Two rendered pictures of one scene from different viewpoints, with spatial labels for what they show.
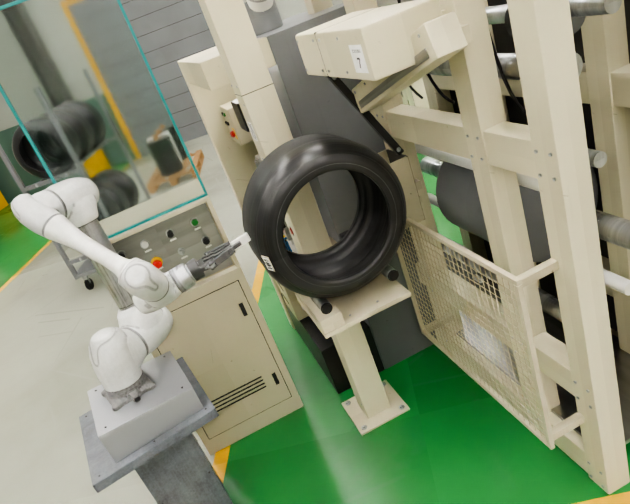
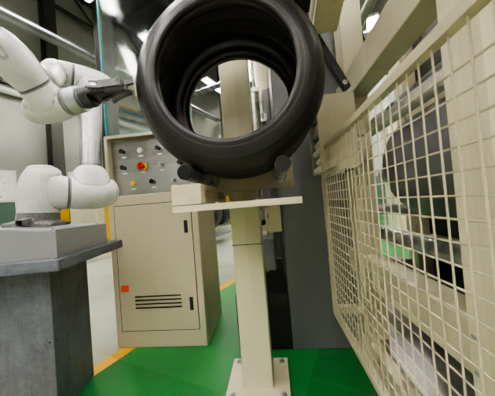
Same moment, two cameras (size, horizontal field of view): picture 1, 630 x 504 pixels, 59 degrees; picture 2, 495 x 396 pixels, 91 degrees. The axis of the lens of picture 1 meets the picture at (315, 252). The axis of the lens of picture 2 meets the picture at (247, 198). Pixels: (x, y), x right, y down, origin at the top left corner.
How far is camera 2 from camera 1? 1.63 m
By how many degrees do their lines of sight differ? 30
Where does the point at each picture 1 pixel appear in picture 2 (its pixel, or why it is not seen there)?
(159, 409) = (15, 234)
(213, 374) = (144, 273)
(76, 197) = (87, 74)
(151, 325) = (86, 182)
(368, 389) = (252, 349)
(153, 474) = not seen: outside the picture
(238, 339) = (174, 251)
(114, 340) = (38, 169)
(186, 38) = not seen: hidden behind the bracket
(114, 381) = (18, 202)
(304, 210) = (238, 123)
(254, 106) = not seen: hidden behind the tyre
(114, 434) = not seen: outside the picture
